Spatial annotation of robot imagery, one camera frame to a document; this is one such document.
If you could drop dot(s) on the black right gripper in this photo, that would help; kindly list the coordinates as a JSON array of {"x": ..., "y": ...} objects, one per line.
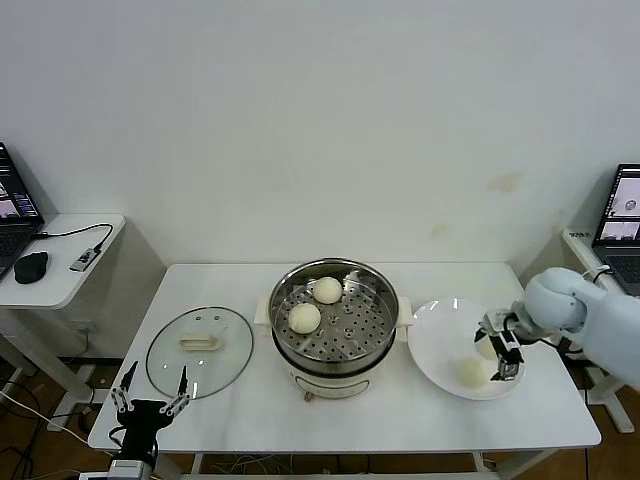
[{"x": 512, "y": 332}]

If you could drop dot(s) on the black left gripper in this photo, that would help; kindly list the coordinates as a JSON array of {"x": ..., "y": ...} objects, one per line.
[{"x": 140, "y": 422}]

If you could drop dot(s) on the white steamed baozi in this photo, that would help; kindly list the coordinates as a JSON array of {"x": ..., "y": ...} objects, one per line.
[
  {"x": 486, "y": 351},
  {"x": 304, "y": 318},
  {"x": 471, "y": 374},
  {"x": 327, "y": 290}
]

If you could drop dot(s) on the round glass pot lid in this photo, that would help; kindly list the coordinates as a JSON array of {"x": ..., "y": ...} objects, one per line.
[{"x": 210, "y": 360}]

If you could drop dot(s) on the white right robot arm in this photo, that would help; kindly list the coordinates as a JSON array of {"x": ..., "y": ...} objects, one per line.
[{"x": 600, "y": 310}]

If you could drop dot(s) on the stainless steel steamer basket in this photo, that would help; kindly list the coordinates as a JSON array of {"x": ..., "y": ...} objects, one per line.
[{"x": 350, "y": 330}]

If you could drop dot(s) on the round white plate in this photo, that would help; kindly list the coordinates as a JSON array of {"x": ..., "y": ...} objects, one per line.
[{"x": 440, "y": 325}]

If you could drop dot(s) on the white side table with sticker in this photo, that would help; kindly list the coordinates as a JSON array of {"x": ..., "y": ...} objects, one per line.
[{"x": 582, "y": 252}]

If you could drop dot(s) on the white side table with mouse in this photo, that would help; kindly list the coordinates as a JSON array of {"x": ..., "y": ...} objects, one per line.
[{"x": 60, "y": 290}]

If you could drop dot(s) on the white label sticker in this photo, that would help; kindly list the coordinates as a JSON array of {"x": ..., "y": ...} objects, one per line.
[{"x": 579, "y": 234}]

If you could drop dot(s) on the black computer mouse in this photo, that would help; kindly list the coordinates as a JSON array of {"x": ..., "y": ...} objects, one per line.
[{"x": 31, "y": 267}]

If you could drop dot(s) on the cream electric cooker pot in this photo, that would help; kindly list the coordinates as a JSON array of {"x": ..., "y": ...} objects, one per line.
[{"x": 330, "y": 382}]

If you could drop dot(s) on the grey laptop with light screen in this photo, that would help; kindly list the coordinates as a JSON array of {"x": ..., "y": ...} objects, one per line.
[{"x": 622, "y": 215}]

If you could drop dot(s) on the black laptop with dark screen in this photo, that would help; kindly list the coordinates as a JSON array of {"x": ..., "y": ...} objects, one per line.
[{"x": 17, "y": 200}]

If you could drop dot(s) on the white wall socket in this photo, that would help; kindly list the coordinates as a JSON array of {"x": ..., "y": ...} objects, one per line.
[{"x": 84, "y": 328}]

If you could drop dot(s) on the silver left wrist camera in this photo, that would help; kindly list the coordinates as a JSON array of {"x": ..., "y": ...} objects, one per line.
[{"x": 126, "y": 469}]

